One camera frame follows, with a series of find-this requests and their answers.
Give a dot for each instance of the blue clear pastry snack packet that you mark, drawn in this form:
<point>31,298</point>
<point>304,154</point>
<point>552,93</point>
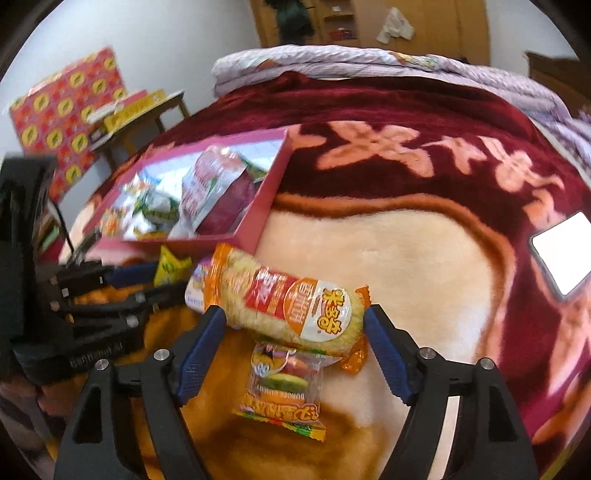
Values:
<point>137,185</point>

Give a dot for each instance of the dark green hanging coat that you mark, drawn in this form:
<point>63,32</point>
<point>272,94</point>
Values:
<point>292,20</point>

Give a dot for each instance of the purple jelly cup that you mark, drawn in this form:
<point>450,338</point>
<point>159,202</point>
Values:
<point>200,290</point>

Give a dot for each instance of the red yellow patterned gift box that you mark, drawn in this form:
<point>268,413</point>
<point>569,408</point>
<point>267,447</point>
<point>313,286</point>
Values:
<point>52,117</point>

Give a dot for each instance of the pink white snack bag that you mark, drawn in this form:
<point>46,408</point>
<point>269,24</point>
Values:
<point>214,192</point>

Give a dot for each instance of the wooden side table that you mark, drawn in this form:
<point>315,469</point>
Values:
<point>124,136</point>

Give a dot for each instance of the white hanging cloth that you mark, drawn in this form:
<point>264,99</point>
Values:
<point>395,26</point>

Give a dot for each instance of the burger gummy packet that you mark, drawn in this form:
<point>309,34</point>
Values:
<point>115,221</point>
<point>284,389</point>

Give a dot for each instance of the green snack packet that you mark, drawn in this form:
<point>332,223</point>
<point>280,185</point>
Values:
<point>255,173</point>

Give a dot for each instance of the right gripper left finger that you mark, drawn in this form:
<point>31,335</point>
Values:
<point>169,379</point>

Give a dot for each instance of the yellow candy packet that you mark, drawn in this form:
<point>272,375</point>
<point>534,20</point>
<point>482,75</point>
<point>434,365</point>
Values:
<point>171,269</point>

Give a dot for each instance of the yellow flat box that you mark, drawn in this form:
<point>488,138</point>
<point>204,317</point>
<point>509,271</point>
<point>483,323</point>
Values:
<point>113,116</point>

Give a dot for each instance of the pink shallow cardboard box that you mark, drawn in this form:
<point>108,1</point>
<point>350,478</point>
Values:
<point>268,149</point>

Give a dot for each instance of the orange rice cracker packet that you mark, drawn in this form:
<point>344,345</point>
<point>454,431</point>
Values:
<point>313,315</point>

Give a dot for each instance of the green sour candy packet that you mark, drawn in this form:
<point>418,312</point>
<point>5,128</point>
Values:
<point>158,208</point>

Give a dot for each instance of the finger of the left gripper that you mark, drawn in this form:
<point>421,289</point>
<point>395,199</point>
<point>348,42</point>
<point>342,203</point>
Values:
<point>147,301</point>
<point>92,275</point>

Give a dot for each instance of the folded purple quilt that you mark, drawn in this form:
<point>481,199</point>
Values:
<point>253,66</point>

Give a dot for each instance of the wooden wardrobe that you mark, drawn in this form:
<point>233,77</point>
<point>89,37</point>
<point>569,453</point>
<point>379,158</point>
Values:
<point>452,28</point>

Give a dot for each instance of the wooden headboard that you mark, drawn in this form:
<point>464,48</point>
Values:
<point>568,78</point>

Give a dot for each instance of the white smartphone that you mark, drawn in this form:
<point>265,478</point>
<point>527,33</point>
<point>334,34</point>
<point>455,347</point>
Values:
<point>563,254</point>

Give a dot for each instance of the red floral fleece blanket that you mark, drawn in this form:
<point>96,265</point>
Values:
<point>428,193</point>

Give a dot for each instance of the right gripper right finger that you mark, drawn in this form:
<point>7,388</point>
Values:
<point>423,380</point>

